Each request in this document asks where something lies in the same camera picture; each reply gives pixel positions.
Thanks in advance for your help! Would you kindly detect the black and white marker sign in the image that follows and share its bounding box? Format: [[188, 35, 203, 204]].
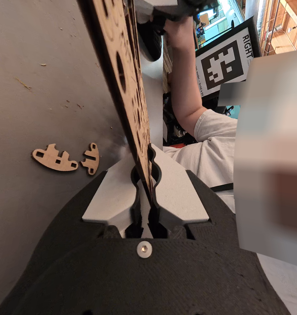
[[195, 16, 261, 99]]

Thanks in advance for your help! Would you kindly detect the person's right hand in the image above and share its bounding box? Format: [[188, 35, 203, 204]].
[[164, 15, 196, 50]]

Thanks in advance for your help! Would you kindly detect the laser-cut wooden parts sheet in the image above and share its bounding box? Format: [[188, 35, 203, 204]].
[[76, 0, 157, 205]]

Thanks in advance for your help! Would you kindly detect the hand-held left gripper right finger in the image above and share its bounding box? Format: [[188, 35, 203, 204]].
[[148, 143, 210, 232]]

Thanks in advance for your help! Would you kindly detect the oval wooden part with slots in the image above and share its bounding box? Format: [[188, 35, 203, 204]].
[[31, 143, 79, 172]]

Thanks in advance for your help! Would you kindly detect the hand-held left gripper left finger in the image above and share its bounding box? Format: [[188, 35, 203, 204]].
[[82, 158, 140, 231]]

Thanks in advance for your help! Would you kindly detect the person's right forearm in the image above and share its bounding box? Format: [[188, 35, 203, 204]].
[[167, 45, 208, 144]]

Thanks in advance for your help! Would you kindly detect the small wooden part with slots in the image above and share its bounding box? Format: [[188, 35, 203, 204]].
[[80, 142, 100, 176]]

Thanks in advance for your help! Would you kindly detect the black shoulder strap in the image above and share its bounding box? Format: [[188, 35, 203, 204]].
[[209, 183, 234, 193]]

